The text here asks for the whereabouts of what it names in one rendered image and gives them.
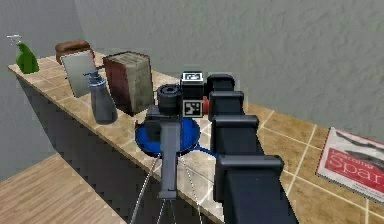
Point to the tan tiled counter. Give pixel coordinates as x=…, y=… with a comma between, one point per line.
x=83, y=143

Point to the grey flat panel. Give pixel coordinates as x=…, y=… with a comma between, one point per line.
x=78, y=73

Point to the brown bread loaf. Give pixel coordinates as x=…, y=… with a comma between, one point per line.
x=71, y=46

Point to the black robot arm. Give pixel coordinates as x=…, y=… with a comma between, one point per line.
x=246, y=173

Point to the grey soap dispenser bottle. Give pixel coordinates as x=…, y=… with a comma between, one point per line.
x=102, y=103

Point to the brown and grey box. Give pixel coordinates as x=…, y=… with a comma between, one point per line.
x=133, y=83

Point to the blue pan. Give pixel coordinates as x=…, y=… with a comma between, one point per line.
x=190, y=135

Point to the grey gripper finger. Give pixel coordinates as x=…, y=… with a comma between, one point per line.
x=145, y=188
x=191, y=186

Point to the small red round object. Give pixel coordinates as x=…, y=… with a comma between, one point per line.
x=206, y=105

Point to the red and white magazine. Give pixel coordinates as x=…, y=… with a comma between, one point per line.
x=353, y=163

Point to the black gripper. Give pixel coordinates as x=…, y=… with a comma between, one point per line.
x=169, y=100

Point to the green spray bottle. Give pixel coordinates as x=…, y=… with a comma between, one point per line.
x=26, y=60

